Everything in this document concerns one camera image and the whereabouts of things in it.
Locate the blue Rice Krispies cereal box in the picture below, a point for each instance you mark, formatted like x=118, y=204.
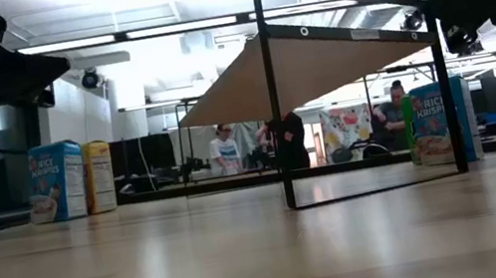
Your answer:
x=55, y=181
x=433, y=128

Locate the yellow cereal box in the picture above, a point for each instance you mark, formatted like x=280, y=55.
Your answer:
x=100, y=176

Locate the green cereal box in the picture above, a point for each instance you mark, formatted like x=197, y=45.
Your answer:
x=411, y=132

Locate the person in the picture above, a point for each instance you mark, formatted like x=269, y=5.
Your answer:
x=292, y=144
x=393, y=117
x=225, y=153

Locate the black partition panel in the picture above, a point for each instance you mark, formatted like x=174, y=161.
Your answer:
x=131, y=163

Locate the colourful patterned cloth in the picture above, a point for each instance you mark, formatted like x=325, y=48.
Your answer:
x=344, y=128

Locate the long ceiling light strip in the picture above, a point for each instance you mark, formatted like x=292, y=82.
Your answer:
x=179, y=27

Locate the thin black background frame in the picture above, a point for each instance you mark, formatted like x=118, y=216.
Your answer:
x=181, y=145

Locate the wooden shelf with black frame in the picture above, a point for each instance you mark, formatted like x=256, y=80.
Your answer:
x=317, y=72

